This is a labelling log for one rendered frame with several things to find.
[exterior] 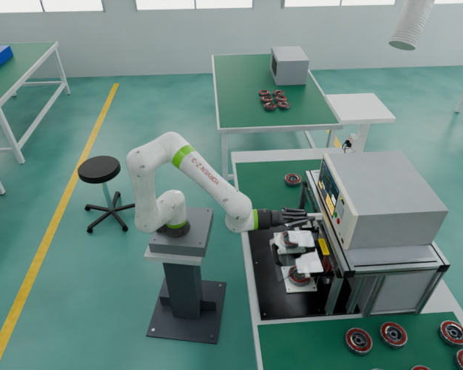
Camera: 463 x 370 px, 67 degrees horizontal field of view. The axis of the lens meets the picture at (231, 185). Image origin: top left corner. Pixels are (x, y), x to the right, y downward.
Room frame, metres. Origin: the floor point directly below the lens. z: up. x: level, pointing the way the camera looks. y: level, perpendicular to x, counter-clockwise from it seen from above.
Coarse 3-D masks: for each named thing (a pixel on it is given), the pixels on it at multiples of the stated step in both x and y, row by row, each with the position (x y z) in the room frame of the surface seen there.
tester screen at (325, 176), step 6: (324, 162) 1.38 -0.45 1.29; (324, 168) 1.37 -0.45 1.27; (324, 174) 1.35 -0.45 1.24; (324, 180) 1.34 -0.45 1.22; (330, 180) 1.27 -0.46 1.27; (330, 186) 1.26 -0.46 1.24; (324, 192) 1.31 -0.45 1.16; (336, 192) 1.18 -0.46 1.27; (324, 198) 1.29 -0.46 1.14; (330, 198) 1.23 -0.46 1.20; (336, 198) 1.17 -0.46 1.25
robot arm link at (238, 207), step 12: (192, 156) 1.23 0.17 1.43; (180, 168) 1.22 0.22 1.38; (192, 168) 1.19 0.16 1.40; (204, 168) 1.19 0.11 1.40; (204, 180) 1.14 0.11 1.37; (216, 180) 1.13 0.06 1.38; (216, 192) 1.09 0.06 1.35; (228, 192) 1.08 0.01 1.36; (240, 192) 1.09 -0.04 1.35; (228, 204) 1.04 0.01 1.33; (240, 204) 1.03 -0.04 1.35; (228, 216) 1.04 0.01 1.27; (240, 216) 1.00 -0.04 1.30
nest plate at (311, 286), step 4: (284, 280) 1.07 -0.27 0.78; (288, 280) 1.07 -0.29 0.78; (312, 280) 1.07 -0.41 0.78; (288, 284) 1.05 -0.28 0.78; (292, 284) 1.05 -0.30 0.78; (308, 284) 1.05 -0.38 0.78; (312, 284) 1.05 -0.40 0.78; (288, 288) 1.03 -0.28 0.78; (292, 288) 1.03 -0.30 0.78; (296, 288) 1.03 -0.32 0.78; (300, 288) 1.03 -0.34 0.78; (304, 288) 1.03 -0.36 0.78; (308, 288) 1.03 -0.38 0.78; (312, 288) 1.03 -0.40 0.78; (316, 288) 1.03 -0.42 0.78; (288, 292) 1.01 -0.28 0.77; (292, 292) 1.01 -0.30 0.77
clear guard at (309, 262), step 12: (276, 240) 1.11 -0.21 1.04; (288, 240) 1.09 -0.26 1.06; (300, 240) 1.09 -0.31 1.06; (312, 240) 1.09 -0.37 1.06; (288, 252) 1.02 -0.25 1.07; (300, 252) 1.02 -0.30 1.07; (312, 252) 1.02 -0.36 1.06; (288, 264) 0.95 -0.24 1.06; (300, 264) 0.95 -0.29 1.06; (312, 264) 0.95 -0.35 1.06; (324, 264) 0.95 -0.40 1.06; (336, 264) 0.95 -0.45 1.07; (288, 276) 0.90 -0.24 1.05
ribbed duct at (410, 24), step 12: (408, 0) 2.32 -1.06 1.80; (420, 0) 2.27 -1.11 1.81; (432, 0) 2.29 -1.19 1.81; (408, 12) 2.27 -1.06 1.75; (420, 12) 2.24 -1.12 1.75; (396, 24) 2.30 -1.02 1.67; (408, 24) 2.22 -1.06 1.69; (420, 24) 2.22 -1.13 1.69; (396, 36) 2.23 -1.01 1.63; (408, 36) 2.19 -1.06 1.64; (408, 48) 2.24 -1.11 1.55
